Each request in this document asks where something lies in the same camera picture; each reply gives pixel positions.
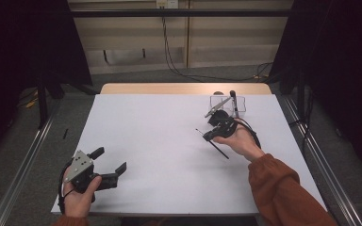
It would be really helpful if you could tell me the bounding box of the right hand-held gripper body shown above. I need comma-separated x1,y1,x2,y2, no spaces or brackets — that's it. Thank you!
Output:
205,96,239,139

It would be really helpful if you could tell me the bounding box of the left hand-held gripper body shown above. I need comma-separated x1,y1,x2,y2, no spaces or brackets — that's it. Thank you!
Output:
64,150,119,194

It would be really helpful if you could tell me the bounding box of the thin black brush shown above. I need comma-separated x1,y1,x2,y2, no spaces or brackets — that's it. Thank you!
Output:
195,128,230,160

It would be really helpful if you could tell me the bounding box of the thick black makeup brush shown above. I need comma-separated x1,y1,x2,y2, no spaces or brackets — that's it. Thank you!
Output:
229,89,239,119

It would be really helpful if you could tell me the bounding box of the clear plastic organizer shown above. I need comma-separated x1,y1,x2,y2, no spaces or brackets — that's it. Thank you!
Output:
208,94,247,121

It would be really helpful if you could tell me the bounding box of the person's right hand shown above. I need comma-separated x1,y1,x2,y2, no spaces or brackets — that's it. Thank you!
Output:
215,121,265,163

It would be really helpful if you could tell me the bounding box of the person's left hand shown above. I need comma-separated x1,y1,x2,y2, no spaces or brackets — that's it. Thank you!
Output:
63,176,103,218

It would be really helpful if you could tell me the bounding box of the white table sheet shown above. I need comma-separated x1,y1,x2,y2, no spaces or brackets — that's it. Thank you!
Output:
50,93,328,217

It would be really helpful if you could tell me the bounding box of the black metal stand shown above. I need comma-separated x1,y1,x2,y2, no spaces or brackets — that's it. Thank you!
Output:
37,73,50,130
296,69,312,154

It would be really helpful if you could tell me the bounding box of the black horizontal bar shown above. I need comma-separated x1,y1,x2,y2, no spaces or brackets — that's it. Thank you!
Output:
70,8,293,18

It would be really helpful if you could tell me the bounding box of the dark curtain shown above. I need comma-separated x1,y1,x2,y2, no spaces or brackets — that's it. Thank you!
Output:
0,0,92,170
268,0,362,182

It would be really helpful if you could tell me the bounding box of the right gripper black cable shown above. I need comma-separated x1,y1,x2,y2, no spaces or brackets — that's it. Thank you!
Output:
232,117,262,149

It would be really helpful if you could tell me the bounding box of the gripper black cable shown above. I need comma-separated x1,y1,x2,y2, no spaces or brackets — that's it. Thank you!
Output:
232,117,262,149
58,161,75,215

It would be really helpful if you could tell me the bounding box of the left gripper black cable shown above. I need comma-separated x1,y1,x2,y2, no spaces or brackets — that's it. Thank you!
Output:
58,161,75,215

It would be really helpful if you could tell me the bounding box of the aluminium floor rail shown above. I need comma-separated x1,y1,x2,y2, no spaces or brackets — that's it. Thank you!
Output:
0,100,60,226
284,95,362,226

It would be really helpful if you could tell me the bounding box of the black wall cable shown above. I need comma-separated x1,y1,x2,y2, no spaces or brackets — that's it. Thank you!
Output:
160,5,274,83

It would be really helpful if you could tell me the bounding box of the white wall socket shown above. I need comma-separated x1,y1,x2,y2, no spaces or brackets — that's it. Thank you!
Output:
156,0,179,9

